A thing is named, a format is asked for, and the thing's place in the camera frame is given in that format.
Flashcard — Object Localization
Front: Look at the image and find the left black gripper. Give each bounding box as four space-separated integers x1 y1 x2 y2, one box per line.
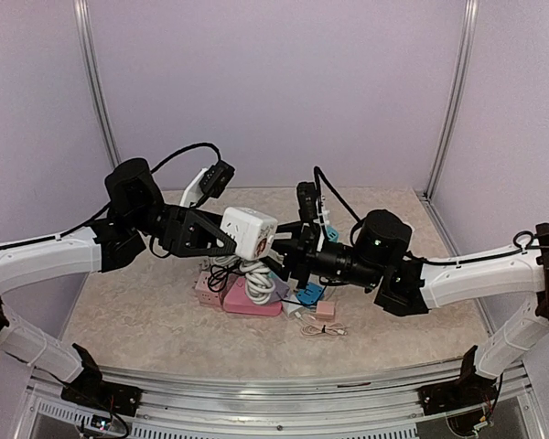
128 199 254 256

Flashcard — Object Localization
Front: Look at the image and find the white cartoon charger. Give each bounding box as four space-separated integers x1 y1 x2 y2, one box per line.
221 207 278 261

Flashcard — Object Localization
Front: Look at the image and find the pink cube socket adapter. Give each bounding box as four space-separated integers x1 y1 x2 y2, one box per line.
194 272 225 307

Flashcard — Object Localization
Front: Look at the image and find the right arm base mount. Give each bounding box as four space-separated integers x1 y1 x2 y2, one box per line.
417 380 498 416

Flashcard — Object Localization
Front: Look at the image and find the aluminium front rail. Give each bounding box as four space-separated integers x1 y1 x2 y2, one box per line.
7 360 549 438

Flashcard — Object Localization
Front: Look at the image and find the left aluminium post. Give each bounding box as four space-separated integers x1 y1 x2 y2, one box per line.
72 0 122 169

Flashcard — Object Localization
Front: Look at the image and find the black usb cable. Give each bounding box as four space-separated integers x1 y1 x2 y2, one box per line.
208 262 243 294

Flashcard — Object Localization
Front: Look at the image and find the white power cord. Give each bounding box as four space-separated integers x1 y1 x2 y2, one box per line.
199 254 280 306

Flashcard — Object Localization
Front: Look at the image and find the small pink charger plug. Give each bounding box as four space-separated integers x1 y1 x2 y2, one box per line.
315 301 336 321

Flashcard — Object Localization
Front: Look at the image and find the purple power strip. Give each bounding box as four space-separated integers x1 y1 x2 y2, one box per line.
271 277 290 303

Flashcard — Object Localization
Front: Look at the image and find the aluminium post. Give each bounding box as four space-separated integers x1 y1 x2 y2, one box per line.
72 0 122 169
423 0 480 202

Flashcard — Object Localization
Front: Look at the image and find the pink triangular power socket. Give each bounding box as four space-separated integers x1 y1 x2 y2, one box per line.
222 278 282 317

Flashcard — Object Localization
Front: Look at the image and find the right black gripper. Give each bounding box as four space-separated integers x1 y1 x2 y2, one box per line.
253 219 383 289

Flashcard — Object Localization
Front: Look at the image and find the teal power strip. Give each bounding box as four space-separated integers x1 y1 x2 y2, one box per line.
325 225 339 242

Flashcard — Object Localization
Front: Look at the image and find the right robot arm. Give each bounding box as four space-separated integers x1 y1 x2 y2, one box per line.
268 209 549 406

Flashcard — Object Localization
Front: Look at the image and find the right aluminium post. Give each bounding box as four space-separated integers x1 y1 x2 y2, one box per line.
423 0 480 202

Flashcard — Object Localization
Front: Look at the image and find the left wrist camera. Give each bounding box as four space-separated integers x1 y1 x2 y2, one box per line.
179 160 235 209

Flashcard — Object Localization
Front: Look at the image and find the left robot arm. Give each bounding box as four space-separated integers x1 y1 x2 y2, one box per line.
0 157 236 407

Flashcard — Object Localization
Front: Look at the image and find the pink usb cable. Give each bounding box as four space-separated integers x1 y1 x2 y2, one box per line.
297 319 350 339

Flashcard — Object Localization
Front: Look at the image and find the blue square plug adapter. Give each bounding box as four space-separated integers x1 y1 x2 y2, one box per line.
296 282 325 306

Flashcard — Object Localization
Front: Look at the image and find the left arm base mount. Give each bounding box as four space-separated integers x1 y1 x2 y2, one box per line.
60 381 143 417

